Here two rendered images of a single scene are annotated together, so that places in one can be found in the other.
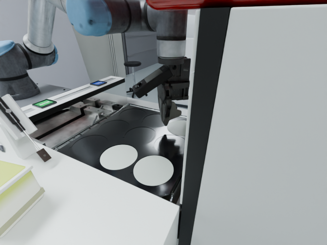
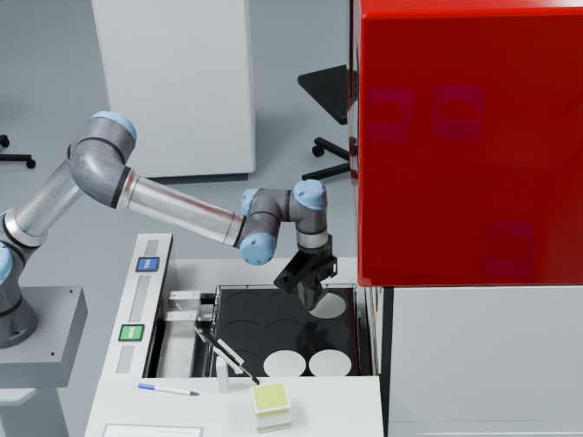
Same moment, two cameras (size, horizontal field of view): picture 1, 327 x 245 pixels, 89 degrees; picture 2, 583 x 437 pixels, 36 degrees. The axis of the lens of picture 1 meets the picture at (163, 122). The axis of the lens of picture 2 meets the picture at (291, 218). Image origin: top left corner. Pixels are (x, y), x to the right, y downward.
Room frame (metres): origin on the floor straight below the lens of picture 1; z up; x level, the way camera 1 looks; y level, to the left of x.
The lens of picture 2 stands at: (-1.08, 0.71, 2.43)
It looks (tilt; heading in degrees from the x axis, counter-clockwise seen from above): 36 degrees down; 336
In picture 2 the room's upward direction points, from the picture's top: 2 degrees counter-clockwise
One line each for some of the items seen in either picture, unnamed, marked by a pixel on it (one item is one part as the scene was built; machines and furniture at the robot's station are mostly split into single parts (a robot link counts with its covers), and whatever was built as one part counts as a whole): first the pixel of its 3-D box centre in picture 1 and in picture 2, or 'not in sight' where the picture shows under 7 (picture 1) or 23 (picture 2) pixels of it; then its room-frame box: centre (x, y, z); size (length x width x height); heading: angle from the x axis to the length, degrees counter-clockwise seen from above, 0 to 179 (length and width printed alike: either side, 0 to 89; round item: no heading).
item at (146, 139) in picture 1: (140, 135); (285, 334); (0.44, 0.07, 0.90); 0.34 x 0.34 x 0.01; 64
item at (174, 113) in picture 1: (172, 114); (318, 296); (0.46, -0.03, 0.97); 0.06 x 0.03 x 0.09; 108
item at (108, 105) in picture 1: (107, 104); (185, 298); (0.68, 0.25, 0.89); 0.08 x 0.03 x 0.03; 64
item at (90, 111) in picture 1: (94, 112); (180, 319); (0.61, 0.28, 0.89); 0.08 x 0.03 x 0.03; 64
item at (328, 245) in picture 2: (172, 79); (314, 258); (0.48, -0.03, 1.07); 0.09 x 0.08 x 0.12; 108
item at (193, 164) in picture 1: (229, 91); (373, 245); (0.51, -0.21, 1.02); 0.81 x 0.03 x 0.40; 154
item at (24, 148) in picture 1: (18, 130); (229, 367); (0.27, 0.28, 1.03); 0.06 x 0.04 x 0.13; 64
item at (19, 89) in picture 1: (17, 84); (1, 312); (0.77, 0.69, 0.96); 0.15 x 0.15 x 0.10
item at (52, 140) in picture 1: (80, 127); (179, 349); (0.54, 0.32, 0.87); 0.36 x 0.08 x 0.03; 154
